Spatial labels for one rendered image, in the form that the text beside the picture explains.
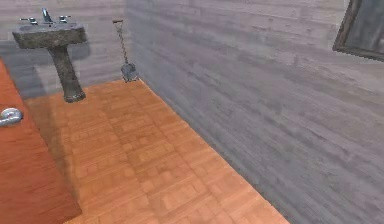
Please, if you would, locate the silver sink faucet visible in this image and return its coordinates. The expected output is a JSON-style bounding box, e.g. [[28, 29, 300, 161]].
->
[[19, 7, 72, 26]]

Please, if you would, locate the reddish brown wooden door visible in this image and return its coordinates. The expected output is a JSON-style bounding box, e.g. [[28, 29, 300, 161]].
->
[[0, 58, 83, 224]]

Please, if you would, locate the grey stone pedestal sink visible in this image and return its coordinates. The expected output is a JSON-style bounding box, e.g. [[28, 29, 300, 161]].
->
[[12, 22, 88, 104]]

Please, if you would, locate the silver door handle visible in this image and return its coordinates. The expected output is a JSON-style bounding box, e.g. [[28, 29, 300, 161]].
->
[[0, 107, 24, 128]]

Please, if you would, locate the dark framed wall picture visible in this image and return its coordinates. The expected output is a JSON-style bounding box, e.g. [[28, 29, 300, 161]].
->
[[332, 0, 384, 63]]

